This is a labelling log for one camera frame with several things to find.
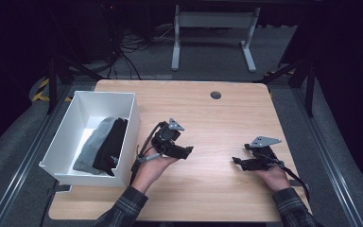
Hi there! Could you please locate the grey knit mitten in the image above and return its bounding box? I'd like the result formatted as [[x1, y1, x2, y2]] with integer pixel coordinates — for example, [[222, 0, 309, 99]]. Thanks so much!
[[73, 124, 112, 176]]

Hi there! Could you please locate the person's left hand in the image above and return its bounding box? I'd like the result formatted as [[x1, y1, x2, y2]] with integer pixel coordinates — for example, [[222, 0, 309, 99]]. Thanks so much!
[[131, 148, 180, 194]]

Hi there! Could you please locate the tangle of black floor cables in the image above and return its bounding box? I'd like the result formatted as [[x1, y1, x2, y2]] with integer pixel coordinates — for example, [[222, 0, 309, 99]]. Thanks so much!
[[99, 2, 178, 80]]

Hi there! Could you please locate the hand-held gripper cable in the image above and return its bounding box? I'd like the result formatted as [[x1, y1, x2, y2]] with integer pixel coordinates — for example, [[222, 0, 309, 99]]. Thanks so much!
[[264, 153, 311, 203], [130, 120, 167, 184]]

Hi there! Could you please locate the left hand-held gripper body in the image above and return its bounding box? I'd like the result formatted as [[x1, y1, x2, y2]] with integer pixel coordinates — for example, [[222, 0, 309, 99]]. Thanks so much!
[[150, 117, 185, 158]]

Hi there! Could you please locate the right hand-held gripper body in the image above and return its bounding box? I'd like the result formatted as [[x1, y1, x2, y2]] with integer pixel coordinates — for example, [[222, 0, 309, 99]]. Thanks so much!
[[243, 135, 283, 172]]

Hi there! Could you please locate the black metal stand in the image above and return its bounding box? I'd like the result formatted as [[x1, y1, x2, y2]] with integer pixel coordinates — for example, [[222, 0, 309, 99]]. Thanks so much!
[[45, 54, 104, 115], [253, 57, 317, 118]]

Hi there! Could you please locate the white metal desk frame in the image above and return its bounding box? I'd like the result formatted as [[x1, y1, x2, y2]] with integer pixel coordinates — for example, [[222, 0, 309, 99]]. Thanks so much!
[[170, 4, 262, 74]]

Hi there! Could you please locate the white box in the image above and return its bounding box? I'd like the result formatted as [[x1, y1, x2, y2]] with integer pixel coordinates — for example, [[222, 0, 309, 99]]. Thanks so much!
[[39, 90, 141, 188]]

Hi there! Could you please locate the right hand-held gripper cable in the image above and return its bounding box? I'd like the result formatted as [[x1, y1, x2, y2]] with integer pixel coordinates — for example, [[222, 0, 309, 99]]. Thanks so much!
[[264, 153, 311, 203]]

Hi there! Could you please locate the yellow black floor tape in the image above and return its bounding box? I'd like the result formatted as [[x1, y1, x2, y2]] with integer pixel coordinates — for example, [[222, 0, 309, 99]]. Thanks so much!
[[31, 78, 74, 103]]

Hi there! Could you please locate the aluminium floor rail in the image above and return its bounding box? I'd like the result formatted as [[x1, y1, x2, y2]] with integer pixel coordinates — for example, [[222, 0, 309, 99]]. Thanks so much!
[[0, 84, 74, 227], [291, 87, 363, 227]]

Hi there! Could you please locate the left hand-held gripper cable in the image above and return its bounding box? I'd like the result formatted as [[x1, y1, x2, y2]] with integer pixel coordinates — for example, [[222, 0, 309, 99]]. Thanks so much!
[[130, 120, 167, 184]]

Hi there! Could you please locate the person's right hand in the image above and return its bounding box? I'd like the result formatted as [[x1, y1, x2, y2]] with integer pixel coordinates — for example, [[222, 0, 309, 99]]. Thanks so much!
[[257, 165, 293, 193]]

